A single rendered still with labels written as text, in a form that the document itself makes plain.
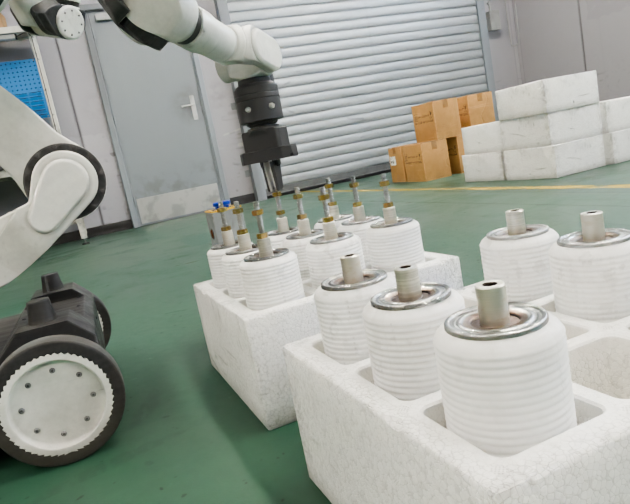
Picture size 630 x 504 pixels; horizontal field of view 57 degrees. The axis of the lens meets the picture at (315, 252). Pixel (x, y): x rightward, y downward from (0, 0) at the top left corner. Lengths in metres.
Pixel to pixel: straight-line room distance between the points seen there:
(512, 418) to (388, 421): 0.11
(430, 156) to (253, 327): 3.93
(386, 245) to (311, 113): 5.48
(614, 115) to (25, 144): 3.25
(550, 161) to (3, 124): 2.89
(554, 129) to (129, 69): 4.07
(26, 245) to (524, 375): 0.93
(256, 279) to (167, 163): 5.18
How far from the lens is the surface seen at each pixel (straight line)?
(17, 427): 1.03
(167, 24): 1.00
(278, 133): 1.16
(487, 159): 3.91
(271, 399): 0.91
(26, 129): 1.20
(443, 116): 4.80
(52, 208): 1.14
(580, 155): 3.64
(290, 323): 0.89
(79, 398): 1.01
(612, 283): 0.66
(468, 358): 0.42
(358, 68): 6.74
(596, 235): 0.69
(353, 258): 0.64
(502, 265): 0.75
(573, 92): 3.63
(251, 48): 1.12
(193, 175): 6.09
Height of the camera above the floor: 0.40
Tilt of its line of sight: 10 degrees down
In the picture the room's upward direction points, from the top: 11 degrees counter-clockwise
